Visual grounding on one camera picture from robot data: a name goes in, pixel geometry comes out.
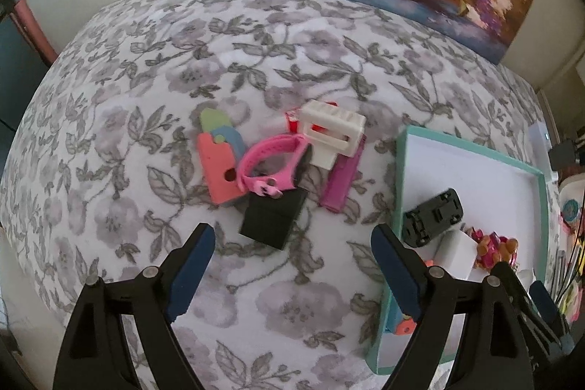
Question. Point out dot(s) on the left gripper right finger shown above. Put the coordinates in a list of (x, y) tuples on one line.
[(401, 267)]

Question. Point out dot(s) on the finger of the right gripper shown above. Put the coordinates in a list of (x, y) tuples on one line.
[(550, 313), (540, 339)]

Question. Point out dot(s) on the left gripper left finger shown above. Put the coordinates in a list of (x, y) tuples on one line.
[(185, 267)]

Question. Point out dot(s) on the white power adapter cube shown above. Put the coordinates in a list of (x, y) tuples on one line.
[(456, 254)]

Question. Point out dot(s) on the brown pink puppy toy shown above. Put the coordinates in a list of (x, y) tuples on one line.
[(492, 249)]

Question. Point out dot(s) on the black toy car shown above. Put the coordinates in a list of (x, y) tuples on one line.
[(432, 218)]

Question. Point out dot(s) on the black rectangular box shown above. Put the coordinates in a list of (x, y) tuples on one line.
[(270, 221)]

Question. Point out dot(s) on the magenta plastic case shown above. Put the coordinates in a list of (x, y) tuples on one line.
[(334, 195)]

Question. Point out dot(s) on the orange knife toy green blade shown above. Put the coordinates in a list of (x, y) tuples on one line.
[(220, 148)]

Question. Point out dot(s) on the pink smart watch band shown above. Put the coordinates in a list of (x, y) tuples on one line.
[(274, 166)]

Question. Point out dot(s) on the orange blue carrot knife toy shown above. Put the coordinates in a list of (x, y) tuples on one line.
[(399, 323)]

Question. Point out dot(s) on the colourful round tin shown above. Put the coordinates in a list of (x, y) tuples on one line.
[(571, 212)]

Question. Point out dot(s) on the floral grey white blanket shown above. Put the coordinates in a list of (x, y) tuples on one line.
[(103, 178)]

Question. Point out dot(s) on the black plug adapter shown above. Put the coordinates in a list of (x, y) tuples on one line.
[(565, 154)]

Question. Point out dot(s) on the red white small bottle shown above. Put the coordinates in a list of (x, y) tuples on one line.
[(291, 117)]

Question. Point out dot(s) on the pink rolled mat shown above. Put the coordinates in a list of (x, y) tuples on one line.
[(33, 32)]

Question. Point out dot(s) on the white plastic frame clip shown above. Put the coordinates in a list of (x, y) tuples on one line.
[(331, 131)]

